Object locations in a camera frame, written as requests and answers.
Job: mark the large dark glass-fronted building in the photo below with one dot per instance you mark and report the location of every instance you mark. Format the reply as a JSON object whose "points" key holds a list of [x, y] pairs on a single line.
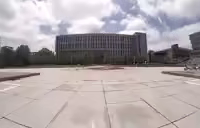
{"points": [[98, 48]]}

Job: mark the pale paved plaza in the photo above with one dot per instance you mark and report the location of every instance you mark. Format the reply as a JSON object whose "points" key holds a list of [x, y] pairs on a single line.
{"points": [[101, 100]]}

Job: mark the low dark building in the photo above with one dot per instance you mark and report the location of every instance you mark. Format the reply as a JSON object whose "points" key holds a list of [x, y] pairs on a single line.
{"points": [[171, 55]]}

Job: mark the row of dark trees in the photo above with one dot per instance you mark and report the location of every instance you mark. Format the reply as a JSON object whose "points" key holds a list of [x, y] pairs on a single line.
{"points": [[18, 57]]}

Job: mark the dark raised bed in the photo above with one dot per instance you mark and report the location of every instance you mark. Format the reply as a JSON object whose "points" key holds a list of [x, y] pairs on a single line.
{"points": [[191, 74], [8, 76]]}

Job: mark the parked bicycles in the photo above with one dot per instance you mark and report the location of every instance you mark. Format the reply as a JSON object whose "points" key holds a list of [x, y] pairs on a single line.
{"points": [[194, 67]]}

